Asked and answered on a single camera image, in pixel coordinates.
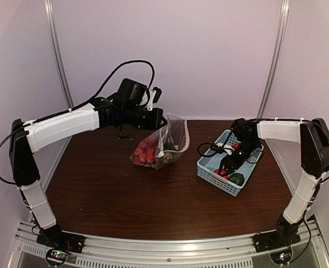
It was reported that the red tomato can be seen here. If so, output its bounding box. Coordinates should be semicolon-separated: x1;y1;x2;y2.
214;169;228;179

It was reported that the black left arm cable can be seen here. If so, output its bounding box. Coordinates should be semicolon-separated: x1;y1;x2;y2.
0;60;156;185

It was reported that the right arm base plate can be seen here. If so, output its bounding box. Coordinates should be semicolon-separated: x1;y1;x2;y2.
252;231;301;253

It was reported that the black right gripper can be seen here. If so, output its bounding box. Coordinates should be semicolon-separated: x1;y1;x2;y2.
218;139;260;178

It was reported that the light blue plastic basket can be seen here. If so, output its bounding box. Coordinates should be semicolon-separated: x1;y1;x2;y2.
197;145;264;197

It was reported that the left aluminium frame post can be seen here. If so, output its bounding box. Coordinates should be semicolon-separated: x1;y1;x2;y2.
44;0;74;108

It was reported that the clear zip top bag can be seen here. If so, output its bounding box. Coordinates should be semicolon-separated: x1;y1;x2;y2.
130;113;190;170

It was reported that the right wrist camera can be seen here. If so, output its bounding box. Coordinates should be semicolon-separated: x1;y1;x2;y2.
210;142;235;155

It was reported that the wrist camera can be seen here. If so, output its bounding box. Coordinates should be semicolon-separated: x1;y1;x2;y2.
146;87;162;111
210;142;235;155

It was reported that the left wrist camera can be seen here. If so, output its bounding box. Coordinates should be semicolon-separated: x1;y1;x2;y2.
146;87;162;111

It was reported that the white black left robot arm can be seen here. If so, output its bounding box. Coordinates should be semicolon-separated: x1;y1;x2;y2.
9;78;166;248

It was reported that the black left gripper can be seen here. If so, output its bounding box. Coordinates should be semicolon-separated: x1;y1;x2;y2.
122;104;168;130

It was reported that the aluminium frame post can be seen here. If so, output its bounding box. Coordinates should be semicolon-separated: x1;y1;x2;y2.
44;0;74;108
257;0;290;118

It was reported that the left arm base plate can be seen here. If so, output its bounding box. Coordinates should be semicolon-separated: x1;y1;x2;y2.
36;229;85;253

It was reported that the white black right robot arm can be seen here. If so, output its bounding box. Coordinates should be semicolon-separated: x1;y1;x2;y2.
219;118;329;247

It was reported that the right aluminium frame post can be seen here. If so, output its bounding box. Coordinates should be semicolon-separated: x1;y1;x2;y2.
257;0;290;118

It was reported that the front aluminium rail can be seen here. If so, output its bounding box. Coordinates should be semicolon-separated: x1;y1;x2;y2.
5;219;329;267

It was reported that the red peach bunch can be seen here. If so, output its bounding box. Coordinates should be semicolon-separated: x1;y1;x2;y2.
133;137;158;166

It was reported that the dark purple eggplant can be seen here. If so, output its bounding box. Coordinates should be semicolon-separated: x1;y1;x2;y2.
158;150;182;165

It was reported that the green cucumber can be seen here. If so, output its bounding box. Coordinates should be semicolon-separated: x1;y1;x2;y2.
164;142;176;151

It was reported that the green bell pepper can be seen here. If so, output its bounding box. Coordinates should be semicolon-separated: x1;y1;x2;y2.
228;173;245;186

